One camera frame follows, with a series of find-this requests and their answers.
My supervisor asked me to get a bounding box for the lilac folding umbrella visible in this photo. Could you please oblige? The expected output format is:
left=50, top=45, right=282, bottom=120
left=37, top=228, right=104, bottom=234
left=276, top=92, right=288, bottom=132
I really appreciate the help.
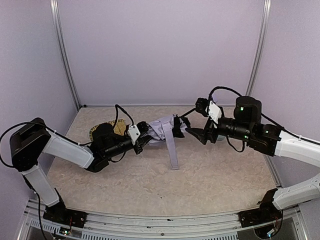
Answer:
left=147, top=107, right=196, bottom=170

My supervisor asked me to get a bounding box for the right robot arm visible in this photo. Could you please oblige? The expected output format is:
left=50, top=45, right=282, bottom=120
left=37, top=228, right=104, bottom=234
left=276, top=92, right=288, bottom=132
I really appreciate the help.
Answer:
left=186, top=96, right=320, bottom=228

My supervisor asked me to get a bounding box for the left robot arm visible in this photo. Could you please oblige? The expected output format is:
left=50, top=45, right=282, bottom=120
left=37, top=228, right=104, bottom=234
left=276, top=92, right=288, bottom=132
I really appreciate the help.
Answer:
left=9, top=117, right=152, bottom=228

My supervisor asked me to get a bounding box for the woven bamboo tray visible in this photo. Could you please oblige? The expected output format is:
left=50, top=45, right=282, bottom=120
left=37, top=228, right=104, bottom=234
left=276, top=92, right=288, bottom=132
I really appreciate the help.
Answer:
left=89, top=119, right=126, bottom=141

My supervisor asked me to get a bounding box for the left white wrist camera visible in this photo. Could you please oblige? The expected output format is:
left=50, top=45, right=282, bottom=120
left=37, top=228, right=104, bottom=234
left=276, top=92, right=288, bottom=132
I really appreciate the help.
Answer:
left=127, top=121, right=149, bottom=145

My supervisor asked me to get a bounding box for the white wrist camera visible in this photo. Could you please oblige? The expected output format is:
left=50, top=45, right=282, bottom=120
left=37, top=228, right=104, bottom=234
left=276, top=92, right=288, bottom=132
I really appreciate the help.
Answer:
left=195, top=97, right=223, bottom=124
left=127, top=121, right=149, bottom=145

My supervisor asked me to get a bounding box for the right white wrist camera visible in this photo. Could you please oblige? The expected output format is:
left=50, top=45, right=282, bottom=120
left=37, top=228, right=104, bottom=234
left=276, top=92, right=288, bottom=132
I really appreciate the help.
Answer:
left=195, top=97, right=223, bottom=124

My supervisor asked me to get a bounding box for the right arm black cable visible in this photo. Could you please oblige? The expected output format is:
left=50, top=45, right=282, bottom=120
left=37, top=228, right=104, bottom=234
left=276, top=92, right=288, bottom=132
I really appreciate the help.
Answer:
left=207, top=86, right=243, bottom=101

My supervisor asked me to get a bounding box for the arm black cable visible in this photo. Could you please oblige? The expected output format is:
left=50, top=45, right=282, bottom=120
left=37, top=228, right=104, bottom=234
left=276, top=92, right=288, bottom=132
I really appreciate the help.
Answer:
left=113, top=104, right=136, bottom=128
left=207, top=86, right=243, bottom=101

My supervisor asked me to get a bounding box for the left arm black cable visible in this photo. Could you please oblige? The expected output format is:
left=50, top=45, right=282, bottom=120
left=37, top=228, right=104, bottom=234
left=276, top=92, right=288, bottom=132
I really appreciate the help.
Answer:
left=113, top=104, right=136, bottom=128

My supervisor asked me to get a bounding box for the front aluminium rail base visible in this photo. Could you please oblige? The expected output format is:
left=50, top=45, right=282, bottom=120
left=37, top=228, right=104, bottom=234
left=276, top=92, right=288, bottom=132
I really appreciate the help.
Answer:
left=14, top=199, right=310, bottom=240

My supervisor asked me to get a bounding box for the right aluminium frame post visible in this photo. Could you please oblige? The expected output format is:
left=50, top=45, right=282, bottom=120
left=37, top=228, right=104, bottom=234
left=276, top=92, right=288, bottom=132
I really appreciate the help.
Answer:
left=245, top=0, right=272, bottom=96

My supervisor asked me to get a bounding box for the aluminium frame post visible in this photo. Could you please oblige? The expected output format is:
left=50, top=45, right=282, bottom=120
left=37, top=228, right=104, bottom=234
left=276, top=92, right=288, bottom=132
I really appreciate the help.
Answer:
left=49, top=0, right=82, bottom=111
left=245, top=0, right=272, bottom=96

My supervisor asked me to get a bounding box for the left aluminium frame post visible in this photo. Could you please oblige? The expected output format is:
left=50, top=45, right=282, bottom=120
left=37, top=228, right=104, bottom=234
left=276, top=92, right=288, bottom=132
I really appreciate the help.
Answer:
left=49, top=0, right=82, bottom=111

